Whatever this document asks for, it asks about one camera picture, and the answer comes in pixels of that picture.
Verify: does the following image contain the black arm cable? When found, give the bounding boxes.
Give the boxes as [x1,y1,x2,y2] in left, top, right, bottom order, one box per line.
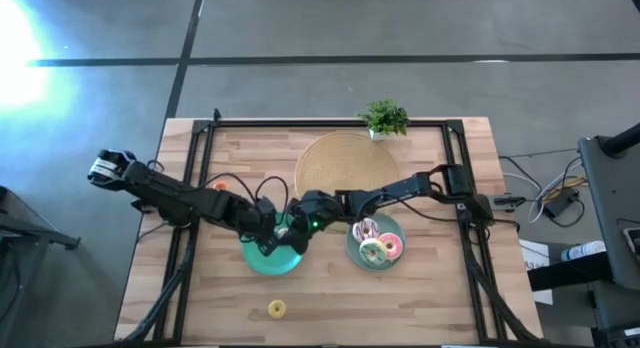
[397,200,459,224]
[197,172,292,214]

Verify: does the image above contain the black side desk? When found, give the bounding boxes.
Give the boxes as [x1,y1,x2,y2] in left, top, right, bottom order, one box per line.
[577,122,640,348]

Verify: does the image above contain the green plant in white pot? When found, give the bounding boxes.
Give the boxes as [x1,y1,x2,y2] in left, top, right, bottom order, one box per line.
[355,97,412,142]

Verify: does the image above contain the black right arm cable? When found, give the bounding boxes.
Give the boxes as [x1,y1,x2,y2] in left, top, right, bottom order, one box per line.
[397,200,459,224]

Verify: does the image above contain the teal round plate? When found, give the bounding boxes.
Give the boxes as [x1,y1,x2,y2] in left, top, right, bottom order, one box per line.
[241,211,306,277]

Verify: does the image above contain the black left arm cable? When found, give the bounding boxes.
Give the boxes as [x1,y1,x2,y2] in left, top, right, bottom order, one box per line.
[197,172,292,214]

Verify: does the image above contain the black plug connector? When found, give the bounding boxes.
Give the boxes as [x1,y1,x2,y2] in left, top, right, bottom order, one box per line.
[492,195,527,212]

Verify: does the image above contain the grey-green round plate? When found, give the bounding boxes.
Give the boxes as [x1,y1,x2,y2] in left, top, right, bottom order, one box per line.
[345,212,407,273]

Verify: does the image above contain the white paper sheet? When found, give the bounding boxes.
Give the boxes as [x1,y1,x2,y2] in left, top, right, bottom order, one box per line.
[518,237,554,307]

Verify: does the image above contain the white floor cables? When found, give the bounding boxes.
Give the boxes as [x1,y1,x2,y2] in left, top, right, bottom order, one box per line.
[502,171,589,224]

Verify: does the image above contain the large white pink-striped donut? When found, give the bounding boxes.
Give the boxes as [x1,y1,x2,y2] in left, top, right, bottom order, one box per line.
[351,217,381,244]

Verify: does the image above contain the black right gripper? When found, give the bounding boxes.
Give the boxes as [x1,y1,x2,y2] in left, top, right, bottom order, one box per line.
[287,189,347,257]

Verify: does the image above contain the black aluminium table frame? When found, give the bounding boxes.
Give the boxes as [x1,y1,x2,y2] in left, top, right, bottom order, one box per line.
[119,107,544,347]

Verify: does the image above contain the large mint frosted donut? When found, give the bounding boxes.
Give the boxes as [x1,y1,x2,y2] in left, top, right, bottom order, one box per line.
[358,237,388,267]

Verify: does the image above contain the black power adapter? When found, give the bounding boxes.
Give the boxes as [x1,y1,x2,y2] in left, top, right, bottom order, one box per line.
[542,187,581,220]

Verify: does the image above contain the white bottle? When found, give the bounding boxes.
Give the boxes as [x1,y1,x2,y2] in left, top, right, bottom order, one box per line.
[560,240,607,263]

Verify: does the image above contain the large pink frosted donut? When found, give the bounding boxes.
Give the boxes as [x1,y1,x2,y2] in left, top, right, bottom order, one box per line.
[377,232,404,261]

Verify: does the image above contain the round woven straw placemat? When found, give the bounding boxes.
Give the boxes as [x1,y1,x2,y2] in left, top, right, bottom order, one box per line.
[293,131,401,234]

